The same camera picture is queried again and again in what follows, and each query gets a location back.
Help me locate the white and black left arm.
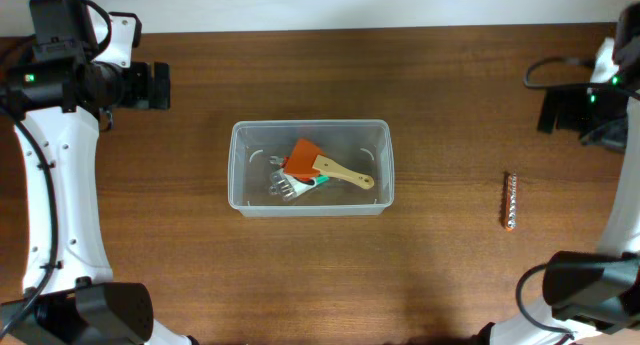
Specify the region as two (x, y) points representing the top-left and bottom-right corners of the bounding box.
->
(1, 0), (191, 344)

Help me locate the orange socket rail with sockets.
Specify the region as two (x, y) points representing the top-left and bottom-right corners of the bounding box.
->
(503, 173), (518, 231)

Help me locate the clear plastic storage box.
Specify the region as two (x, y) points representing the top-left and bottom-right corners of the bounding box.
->
(228, 119), (395, 217)

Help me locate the clear pack of coloured bits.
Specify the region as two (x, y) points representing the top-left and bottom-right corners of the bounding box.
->
(269, 169), (329, 202)

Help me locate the orange scraper with wooden handle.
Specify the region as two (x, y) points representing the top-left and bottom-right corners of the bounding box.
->
(284, 138), (375, 190)

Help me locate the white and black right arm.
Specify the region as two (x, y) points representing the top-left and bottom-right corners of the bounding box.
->
(472, 3), (639, 345)

